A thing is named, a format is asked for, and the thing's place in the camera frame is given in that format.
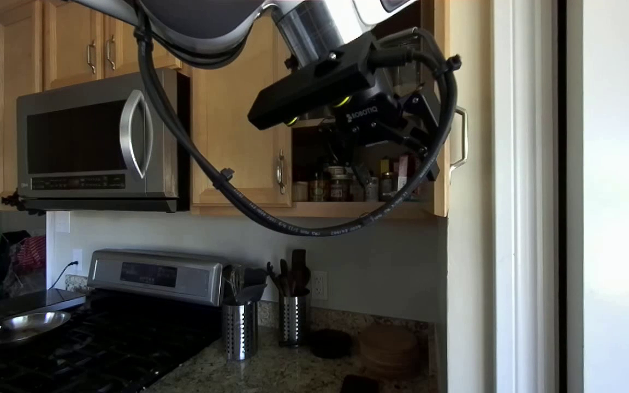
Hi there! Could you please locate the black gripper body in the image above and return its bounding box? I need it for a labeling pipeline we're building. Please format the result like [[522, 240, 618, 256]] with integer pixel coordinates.
[[328, 84, 420, 151]]

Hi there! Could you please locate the silver cabinet door handle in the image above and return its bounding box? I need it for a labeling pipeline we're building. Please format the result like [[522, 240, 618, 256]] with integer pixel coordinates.
[[85, 40, 100, 74], [451, 107, 470, 170], [104, 33, 117, 73], [275, 153, 289, 193]]

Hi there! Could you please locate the light wood cabinet door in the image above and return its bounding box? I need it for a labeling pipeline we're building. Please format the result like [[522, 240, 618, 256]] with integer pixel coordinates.
[[191, 20, 295, 210], [102, 14, 185, 81], [430, 0, 453, 219], [39, 0, 104, 92]]

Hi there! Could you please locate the dark spice bottle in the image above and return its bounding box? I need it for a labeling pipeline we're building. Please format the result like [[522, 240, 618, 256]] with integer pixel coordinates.
[[378, 160, 398, 204]]

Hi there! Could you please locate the pinkish spice box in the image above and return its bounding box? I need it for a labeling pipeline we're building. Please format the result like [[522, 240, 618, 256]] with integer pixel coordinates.
[[395, 153, 411, 194]]

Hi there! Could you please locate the dark wooden spatula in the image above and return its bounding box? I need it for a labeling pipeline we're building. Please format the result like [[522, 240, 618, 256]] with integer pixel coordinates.
[[289, 248, 312, 297]]

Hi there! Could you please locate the dark wooden spoon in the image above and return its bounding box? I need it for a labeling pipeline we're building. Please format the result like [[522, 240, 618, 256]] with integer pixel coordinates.
[[266, 260, 293, 299]]

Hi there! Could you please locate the grey plastic spatula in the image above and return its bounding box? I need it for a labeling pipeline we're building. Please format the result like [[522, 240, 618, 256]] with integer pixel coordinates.
[[240, 267, 269, 307]]

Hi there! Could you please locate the perforated steel utensil holder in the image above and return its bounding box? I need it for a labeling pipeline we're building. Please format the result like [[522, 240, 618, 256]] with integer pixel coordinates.
[[277, 294, 312, 347], [220, 299, 259, 366]]

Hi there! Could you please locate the round black coaster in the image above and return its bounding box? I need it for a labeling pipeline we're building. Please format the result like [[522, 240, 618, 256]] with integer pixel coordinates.
[[306, 327, 356, 360]]

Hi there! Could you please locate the round wooden board stack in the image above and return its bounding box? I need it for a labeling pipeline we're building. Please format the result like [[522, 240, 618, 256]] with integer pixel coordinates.
[[356, 323, 427, 381]]

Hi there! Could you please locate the stainless steel microwave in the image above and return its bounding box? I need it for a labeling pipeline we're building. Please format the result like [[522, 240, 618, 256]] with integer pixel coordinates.
[[15, 70, 192, 214]]

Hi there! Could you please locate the red fabric item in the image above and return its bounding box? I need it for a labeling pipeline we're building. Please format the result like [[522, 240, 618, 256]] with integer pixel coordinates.
[[0, 230, 49, 297]]

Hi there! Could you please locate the steel frying pan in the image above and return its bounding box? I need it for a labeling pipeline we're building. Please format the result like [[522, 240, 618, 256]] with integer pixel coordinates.
[[0, 305, 75, 347]]

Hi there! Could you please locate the light wood wall cabinet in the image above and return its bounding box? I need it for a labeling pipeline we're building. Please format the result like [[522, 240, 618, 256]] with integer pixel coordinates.
[[188, 0, 453, 223]]

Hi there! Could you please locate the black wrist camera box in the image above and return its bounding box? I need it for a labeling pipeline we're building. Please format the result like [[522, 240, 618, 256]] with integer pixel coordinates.
[[247, 55, 376, 134]]

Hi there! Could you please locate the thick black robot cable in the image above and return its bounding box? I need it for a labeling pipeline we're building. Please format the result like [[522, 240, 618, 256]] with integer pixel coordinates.
[[133, 10, 464, 238]]

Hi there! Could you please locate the white door frame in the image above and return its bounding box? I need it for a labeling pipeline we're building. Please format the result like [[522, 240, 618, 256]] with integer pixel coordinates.
[[491, 0, 572, 393]]

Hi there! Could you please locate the thin black power cord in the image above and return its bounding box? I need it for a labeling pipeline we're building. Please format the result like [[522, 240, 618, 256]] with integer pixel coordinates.
[[44, 259, 81, 294]]

